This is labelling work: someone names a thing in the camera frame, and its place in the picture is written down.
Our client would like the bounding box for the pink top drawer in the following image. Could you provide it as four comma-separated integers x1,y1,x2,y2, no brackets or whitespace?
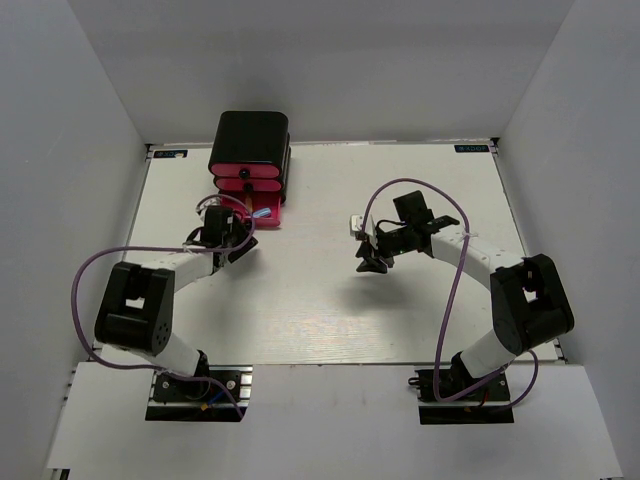
210,163,280,179

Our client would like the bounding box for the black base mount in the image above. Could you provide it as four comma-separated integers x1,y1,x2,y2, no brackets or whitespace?
407,369,514,426
145,366,253,423

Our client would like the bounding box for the pink bottom drawer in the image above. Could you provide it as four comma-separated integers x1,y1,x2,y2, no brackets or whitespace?
220,192,282,229

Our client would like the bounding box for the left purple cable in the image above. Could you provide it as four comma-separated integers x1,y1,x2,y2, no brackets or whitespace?
70,193,256,421

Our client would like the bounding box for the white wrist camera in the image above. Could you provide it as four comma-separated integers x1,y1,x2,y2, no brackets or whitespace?
195,195,221,216
349,214,376,242

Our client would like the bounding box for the black drawer cabinet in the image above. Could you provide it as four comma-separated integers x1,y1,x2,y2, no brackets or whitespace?
208,111,291,204

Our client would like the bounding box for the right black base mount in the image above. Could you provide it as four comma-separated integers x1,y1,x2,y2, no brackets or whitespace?
407,369,514,426

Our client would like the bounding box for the blue translucent lead case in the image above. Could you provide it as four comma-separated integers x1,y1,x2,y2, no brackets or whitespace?
252,208,271,218

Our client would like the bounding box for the right blue table label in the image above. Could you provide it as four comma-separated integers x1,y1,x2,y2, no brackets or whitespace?
454,144,491,153

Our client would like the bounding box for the purple cable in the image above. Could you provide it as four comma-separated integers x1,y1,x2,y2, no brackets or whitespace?
70,193,256,421
362,178,540,404

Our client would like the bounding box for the pink drawer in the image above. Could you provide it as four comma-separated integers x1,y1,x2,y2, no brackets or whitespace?
210,163,280,179
220,192,282,229
214,177,283,193

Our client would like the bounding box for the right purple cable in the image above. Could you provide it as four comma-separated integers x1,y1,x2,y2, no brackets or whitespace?
362,178,540,404

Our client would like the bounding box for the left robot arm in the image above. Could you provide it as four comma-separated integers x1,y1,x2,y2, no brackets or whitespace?
94,205,257,399

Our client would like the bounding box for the left blue table label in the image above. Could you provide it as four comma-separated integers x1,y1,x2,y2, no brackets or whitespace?
153,149,188,159

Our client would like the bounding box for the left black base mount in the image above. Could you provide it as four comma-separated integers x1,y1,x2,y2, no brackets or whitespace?
145,366,253,423

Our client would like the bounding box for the blue table label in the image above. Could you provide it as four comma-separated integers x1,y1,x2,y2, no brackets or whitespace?
454,144,491,153
153,149,188,159

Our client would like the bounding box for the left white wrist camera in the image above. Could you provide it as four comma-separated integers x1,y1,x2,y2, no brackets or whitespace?
195,195,221,216

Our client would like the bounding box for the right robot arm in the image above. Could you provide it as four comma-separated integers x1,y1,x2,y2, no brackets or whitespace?
349,191,575,399

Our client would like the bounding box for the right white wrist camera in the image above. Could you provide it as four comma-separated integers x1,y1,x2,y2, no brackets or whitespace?
349,214,376,242

